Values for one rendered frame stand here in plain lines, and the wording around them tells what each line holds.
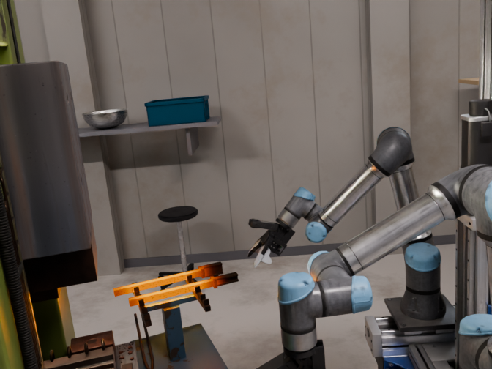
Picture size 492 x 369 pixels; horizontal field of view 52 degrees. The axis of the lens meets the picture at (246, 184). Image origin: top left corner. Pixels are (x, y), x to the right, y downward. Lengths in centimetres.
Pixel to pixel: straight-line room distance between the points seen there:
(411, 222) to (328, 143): 328
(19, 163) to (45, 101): 14
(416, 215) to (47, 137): 82
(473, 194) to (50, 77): 90
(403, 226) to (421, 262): 63
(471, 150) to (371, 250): 48
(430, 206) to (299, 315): 40
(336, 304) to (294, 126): 341
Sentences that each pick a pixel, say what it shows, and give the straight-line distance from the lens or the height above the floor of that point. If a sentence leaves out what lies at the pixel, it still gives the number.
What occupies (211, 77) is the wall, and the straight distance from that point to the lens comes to 438.
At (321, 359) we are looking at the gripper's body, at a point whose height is 111.
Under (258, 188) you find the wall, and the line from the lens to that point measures 449.
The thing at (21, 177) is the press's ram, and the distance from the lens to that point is 113.
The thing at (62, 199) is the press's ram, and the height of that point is 148.
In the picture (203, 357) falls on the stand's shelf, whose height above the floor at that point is 66.
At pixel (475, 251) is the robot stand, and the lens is 160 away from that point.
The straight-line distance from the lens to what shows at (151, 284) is 205.
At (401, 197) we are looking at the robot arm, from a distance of 192.
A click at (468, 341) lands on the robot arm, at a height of 101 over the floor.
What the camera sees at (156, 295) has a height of 93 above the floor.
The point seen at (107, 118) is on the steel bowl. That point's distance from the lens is 402.
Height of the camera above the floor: 173
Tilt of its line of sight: 13 degrees down
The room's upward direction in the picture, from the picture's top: 5 degrees counter-clockwise
